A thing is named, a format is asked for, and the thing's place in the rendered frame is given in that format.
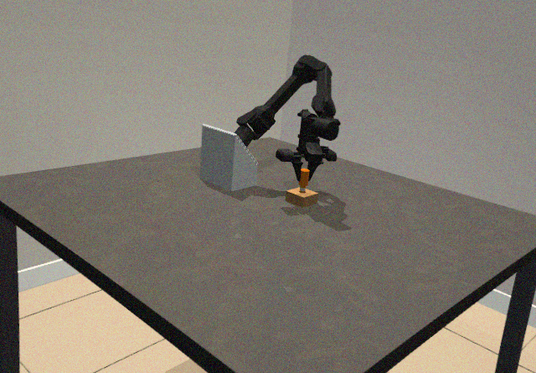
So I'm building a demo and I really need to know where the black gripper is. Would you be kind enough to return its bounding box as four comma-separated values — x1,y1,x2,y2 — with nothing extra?
276,133,337,182

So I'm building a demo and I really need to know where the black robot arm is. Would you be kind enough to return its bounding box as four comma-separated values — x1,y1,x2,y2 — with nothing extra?
235,54,341,163

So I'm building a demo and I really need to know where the tan wooden block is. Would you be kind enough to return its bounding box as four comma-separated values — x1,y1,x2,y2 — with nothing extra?
286,187,318,208

